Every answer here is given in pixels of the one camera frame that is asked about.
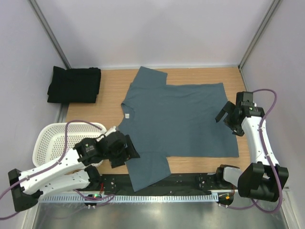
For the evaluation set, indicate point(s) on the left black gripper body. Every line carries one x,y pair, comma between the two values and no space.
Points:
123,154

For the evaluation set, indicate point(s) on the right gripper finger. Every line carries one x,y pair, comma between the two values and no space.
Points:
228,108
220,115

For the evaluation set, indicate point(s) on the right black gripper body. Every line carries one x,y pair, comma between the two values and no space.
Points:
234,124

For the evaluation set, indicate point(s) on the blue-grey t shirt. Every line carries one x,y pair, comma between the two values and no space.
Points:
172,120

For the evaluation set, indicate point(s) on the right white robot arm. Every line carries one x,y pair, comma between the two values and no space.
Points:
264,179

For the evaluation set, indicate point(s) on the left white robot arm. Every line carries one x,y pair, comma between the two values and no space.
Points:
77,169

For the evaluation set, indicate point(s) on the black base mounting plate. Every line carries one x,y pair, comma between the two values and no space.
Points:
175,184

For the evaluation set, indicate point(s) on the white perforated plastic basket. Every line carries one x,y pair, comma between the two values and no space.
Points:
50,142

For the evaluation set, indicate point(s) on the folded black t shirt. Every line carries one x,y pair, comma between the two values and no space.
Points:
74,85

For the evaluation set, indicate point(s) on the white slotted cable duct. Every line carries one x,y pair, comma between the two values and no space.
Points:
75,198

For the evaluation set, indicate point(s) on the right aluminium corner post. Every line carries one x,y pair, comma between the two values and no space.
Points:
275,4

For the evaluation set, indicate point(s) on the aluminium corner post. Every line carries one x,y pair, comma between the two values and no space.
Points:
275,4
42,19

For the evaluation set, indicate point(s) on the left aluminium corner post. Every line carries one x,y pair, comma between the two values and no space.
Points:
42,19

